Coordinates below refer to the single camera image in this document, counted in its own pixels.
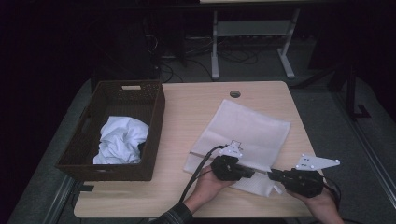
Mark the short metal floor rail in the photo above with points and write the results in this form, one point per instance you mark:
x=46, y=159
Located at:
x=59, y=202

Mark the person's right hand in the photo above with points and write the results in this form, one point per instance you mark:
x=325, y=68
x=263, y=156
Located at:
x=320, y=203

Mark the black metal stand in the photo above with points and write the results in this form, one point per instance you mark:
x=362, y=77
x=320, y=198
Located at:
x=350, y=93

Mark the brown woven basket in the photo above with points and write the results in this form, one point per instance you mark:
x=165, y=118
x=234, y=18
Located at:
x=124, y=96

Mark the person's left hand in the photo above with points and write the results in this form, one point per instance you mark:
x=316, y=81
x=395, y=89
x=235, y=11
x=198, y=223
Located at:
x=208, y=186

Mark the long metal floor rail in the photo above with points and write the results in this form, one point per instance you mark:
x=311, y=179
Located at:
x=370, y=155

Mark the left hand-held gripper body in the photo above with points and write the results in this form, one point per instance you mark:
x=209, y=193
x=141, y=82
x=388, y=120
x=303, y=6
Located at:
x=225, y=169

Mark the black table bracket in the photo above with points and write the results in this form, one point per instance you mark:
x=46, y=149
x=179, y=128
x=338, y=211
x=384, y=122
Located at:
x=84, y=188

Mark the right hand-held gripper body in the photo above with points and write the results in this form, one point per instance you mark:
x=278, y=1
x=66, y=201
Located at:
x=303, y=183

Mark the white shirt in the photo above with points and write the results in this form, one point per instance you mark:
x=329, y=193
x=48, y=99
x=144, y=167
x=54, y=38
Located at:
x=121, y=140

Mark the grey round table grommet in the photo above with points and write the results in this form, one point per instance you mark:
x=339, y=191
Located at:
x=235, y=94

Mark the white mesh laundry bag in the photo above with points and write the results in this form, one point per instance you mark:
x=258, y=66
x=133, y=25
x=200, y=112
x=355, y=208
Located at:
x=246, y=127

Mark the grey metal table frame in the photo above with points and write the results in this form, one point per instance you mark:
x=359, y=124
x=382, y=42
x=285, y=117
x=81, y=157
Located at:
x=252, y=28

